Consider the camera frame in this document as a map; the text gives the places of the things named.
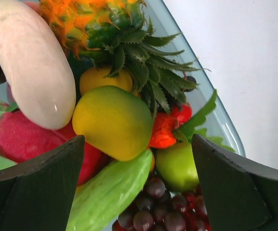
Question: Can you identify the teal plastic food tray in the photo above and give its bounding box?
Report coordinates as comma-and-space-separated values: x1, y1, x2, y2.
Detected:
144, 0, 245, 156

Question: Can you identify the purple grape bunch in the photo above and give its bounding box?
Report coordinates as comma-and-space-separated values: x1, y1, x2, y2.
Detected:
111, 176, 212, 231

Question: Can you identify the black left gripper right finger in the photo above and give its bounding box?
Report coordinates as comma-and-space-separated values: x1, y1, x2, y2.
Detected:
192, 134, 278, 231

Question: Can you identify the red toy dragon fruit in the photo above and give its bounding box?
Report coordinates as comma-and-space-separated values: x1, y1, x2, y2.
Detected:
0, 111, 108, 186

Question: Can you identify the small yellow toy lemon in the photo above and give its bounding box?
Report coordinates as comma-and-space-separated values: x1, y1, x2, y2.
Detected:
79, 66, 133, 95

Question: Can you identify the orange red toy pepper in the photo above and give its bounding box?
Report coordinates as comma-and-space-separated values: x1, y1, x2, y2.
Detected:
148, 113, 178, 149

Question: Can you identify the green toy apple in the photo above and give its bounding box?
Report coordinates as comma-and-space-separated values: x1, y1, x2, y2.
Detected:
155, 142, 199, 193

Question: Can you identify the red toy tomato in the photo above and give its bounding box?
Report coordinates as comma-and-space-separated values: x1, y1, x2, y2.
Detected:
171, 103, 192, 125

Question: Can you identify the white toy radish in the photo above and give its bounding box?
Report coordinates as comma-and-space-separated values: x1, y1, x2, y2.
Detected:
0, 0, 76, 130

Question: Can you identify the yellow green toy mango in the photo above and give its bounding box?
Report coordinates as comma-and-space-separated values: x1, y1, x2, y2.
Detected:
72, 86, 153, 161

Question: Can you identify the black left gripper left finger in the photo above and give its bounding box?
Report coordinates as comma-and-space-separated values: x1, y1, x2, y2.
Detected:
0, 135, 85, 231

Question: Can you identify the green toy leaf vegetable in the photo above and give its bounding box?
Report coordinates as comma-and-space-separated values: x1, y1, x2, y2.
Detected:
66, 150, 153, 231

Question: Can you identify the toy pineapple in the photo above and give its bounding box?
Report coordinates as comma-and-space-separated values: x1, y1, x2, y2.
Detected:
40, 0, 197, 113

